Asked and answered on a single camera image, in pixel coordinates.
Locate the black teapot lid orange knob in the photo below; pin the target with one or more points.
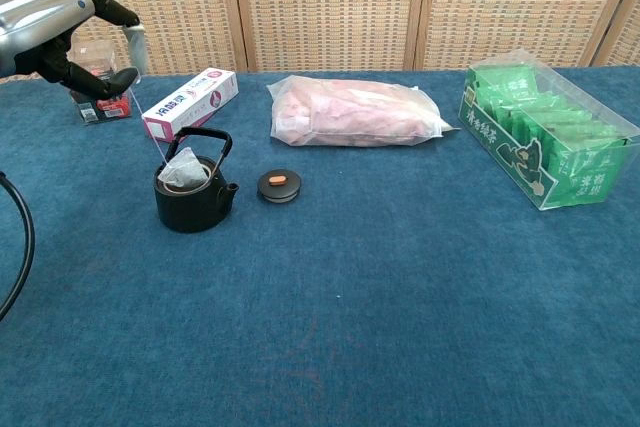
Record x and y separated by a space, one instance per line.
280 189

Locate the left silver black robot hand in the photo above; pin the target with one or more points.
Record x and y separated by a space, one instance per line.
45 12

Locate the clear box green tea packets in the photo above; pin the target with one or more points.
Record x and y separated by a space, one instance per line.
540 142

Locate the frosted bag of pink items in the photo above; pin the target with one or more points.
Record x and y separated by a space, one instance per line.
350 112

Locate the clear box red black items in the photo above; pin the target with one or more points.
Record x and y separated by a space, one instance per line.
107 109

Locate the black cast iron teapot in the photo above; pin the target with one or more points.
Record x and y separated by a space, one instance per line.
192 212

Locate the white pink toothpaste box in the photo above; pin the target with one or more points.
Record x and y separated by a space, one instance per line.
190 104

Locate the blue table cloth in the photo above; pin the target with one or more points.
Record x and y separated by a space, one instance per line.
350 297

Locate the woven wicker folding screen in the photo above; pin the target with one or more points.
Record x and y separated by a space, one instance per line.
325 7

